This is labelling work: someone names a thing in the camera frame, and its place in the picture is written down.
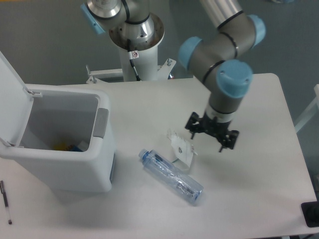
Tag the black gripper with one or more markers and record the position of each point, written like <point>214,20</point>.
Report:
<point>219,130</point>

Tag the white paper trash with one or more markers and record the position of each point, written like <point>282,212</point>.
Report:
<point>182,151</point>

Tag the clear plastic water bottle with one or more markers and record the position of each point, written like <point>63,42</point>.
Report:
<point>169,174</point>

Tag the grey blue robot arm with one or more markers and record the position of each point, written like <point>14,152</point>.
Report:
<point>215,64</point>

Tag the white trash can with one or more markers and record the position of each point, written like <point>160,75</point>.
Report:
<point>33,118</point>

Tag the black device at table corner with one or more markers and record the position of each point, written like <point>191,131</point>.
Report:
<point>311,213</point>

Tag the black pen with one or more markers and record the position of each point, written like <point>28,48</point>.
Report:
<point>3,192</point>

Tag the white frame post right edge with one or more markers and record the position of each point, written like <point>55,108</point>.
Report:
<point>308,112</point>

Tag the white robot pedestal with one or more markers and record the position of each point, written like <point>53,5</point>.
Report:
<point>138,49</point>

